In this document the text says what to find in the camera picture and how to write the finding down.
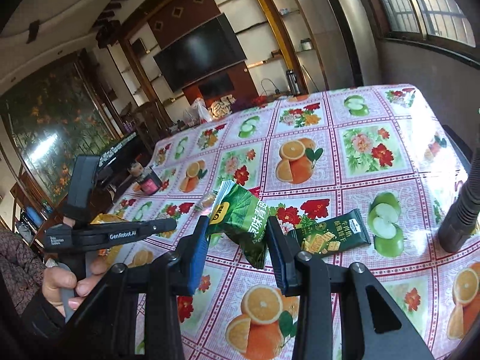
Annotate yellow cardboard tray box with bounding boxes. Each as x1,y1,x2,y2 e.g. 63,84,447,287
91,214,125,268

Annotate floral fruit tablecloth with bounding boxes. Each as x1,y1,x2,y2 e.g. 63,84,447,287
112,84,479,359

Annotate white tower air conditioner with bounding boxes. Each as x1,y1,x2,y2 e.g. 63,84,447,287
327,0,382,86

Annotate white plastic bag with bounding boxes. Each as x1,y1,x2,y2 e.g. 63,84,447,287
182,97,213,127

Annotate person's left hand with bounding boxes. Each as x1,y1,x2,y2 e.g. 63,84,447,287
41,256,107,316

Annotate floral wall painting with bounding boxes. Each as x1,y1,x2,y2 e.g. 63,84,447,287
1,50,118,205

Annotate black flashlight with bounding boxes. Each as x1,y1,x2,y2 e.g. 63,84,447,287
438,143,480,253

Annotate window with grille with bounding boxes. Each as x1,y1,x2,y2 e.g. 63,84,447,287
379,0,479,59

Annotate dark green biscuit packet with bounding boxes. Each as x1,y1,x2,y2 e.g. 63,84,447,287
289,209,371,257

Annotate dark wooden chair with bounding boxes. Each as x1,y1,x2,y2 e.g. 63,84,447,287
133,102,171,149

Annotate dark jar with pink label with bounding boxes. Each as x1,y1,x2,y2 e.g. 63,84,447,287
128,162,162,196

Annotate wall television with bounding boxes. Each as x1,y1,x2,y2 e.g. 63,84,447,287
154,13,247,92

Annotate green pea snack bag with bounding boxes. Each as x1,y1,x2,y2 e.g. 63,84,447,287
206,180,269,269

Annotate black piano table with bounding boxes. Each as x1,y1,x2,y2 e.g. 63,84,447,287
96,132,146,189

